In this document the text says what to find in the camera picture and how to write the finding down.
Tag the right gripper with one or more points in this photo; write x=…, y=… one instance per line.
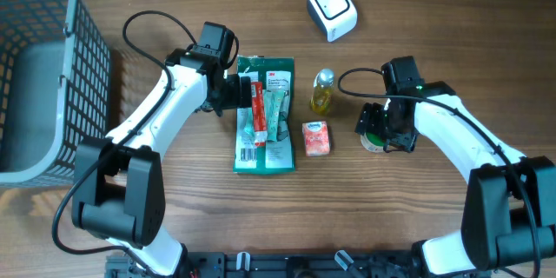
x=368, y=121

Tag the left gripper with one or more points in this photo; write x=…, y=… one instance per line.
x=230, y=95

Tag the green lid white jar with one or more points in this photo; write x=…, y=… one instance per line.
x=372, y=143

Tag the red sachet packet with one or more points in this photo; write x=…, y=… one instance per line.
x=259, y=116

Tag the green 3M gloves package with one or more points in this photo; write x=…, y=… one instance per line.
x=275, y=157

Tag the yellow liquid clear bottle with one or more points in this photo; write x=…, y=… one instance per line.
x=323, y=89

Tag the orange Kleenex tissue pack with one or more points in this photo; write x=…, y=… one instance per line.
x=316, y=138

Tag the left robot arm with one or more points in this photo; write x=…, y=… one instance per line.
x=118, y=194

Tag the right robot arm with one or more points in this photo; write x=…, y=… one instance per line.
x=509, y=212

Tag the white barcode scanner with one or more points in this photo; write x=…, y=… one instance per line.
x=335, y=18

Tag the pale green wipes packet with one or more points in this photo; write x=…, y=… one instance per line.
x=275, y=114

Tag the grey plastic mesh basket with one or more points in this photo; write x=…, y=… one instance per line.
x=55, y=85

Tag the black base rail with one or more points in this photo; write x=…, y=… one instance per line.
x=386, y=264

